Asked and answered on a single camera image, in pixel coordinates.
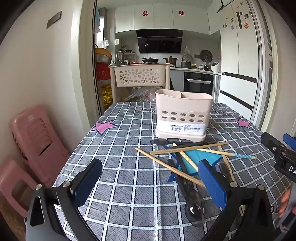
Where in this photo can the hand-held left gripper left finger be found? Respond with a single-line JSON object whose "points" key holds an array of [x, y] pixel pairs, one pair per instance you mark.
{"points": [[89, 183]]}

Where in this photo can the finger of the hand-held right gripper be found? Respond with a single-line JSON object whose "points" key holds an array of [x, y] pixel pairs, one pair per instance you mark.
{"points": [[268, 140], [290, 140]]}

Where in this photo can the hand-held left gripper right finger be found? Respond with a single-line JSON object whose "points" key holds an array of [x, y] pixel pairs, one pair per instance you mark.
{"points": [[212, 183]]}

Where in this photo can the wooden chopstick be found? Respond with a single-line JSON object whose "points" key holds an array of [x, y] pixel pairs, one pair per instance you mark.
{"points": [[227, 165], [157, 160], [166, 151]]}

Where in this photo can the blue patterned tip chopstick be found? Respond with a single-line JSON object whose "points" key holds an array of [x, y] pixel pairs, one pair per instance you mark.
{"points": [[222, 152]]}

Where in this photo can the pale patterned chopstick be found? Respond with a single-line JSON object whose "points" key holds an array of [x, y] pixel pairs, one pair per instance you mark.
{"points": [[188, 162]]}

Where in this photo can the beige plastic utensil holder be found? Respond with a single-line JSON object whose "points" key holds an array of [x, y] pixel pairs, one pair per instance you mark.
{"points": [[182, 109]]}

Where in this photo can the person's right hand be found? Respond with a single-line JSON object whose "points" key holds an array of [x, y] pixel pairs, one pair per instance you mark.
{"points": [[285, 204]]}

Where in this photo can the grey checked star tablecloth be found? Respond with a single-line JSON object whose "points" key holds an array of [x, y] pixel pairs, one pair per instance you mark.
{"points": [[129, 185]]}

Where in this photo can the pink plastic stool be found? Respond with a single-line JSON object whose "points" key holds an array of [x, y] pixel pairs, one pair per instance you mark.
{"points": [[34, 139], [11, 183]]}

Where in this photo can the white refrigerator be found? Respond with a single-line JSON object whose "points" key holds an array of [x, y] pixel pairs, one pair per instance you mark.
{"points": [[238, 69]]}

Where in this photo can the white rice cooker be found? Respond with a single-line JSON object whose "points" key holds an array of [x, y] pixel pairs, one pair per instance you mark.
{"points": [[216, 67]]}

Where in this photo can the gold foil package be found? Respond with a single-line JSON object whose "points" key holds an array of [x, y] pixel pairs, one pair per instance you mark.
{"points": [[107, 95]]}

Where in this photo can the black built-in oven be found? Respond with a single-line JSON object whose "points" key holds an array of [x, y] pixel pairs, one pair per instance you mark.
{"points": [[198, 82]]}

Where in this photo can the white kitchen counter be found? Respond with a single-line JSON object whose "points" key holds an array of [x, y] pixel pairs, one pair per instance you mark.
{"points": [[196, 69]]}

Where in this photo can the clear plastic bag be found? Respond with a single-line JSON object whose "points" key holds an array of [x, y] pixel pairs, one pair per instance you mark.
{"points": [[141, 95]]}

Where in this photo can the round hanging strainer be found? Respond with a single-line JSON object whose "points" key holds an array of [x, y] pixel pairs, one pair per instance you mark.
{"points": [[206, 55]]}

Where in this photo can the dark cooking pot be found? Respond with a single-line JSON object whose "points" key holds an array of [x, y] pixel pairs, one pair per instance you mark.
{"points": [[185, 64]]}

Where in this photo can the red plastic container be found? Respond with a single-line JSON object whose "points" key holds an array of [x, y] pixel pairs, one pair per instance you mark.
{"points": [[103, 67]]}

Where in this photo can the beige flower cutout basket rack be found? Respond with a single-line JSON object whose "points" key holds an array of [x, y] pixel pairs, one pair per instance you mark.
{"points": [[138, 75]]}

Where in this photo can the steel cooking pot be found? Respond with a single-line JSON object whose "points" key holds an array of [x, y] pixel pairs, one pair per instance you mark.
{"points": [[171, 60]]}

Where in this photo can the black wok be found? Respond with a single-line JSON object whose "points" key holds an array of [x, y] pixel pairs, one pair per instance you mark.
{"points": [[150, 60]]}

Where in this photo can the hanging plastic bag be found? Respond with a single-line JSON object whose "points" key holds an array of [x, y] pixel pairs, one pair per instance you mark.
{"points": [[105, 42]]}

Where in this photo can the black range hood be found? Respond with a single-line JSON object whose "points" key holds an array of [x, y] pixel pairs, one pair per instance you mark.
{"points": [[159, 41]]}

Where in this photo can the red paper decal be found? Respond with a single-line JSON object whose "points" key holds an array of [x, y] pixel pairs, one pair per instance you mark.
{"points": [[181, 12], [145, 13]]}

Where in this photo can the white wall cabinets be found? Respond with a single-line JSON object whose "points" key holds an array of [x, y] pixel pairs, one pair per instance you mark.
{"points": [[161, 18]]}

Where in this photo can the grey wall switch plate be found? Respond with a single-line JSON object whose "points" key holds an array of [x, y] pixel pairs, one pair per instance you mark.
{"points": [[54, 19]]}

